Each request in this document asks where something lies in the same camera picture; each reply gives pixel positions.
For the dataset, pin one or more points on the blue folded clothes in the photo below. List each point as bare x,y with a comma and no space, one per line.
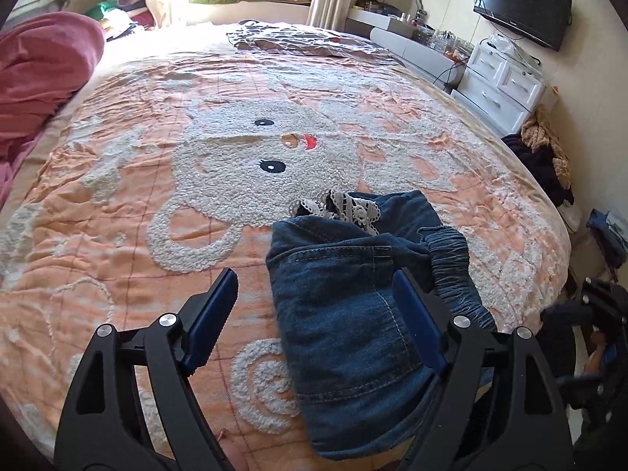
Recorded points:
608,235

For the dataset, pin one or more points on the white bin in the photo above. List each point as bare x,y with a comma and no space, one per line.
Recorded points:
573,216

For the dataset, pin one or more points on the green windowsill mat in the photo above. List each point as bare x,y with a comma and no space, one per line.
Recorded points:
235,0

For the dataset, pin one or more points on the clear plastic bag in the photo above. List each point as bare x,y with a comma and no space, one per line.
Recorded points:
503,45

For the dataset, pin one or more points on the colourful clothes heap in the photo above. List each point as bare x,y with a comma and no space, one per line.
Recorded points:
127,14

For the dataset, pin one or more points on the dark clothes pile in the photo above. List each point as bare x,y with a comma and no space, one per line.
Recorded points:
535,167

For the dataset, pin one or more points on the black wall television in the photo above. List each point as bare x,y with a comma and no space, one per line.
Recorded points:
525,5

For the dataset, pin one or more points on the clutter of cosmetics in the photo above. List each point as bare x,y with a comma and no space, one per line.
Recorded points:
431,34

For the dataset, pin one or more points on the brown grey quilt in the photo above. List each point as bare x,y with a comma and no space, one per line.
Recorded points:
304,41

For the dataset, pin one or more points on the white drawer cabinet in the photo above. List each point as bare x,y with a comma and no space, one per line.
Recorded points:
495,83

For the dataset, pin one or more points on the pink quilt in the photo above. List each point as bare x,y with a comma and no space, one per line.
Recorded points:
39,73

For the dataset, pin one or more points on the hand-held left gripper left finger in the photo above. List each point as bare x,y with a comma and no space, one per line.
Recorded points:
211,324

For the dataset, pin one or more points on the peach printed bed blanket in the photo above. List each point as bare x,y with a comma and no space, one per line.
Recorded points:
147,132

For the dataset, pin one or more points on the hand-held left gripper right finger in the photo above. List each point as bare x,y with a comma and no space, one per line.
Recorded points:
417,314

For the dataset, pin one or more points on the blue denim pants lace trim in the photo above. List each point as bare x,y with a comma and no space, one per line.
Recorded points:
343,328

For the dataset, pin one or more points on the white vanity table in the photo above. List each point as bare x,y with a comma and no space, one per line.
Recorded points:
407,49

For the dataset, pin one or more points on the person's black garment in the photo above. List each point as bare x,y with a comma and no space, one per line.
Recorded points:
564,333

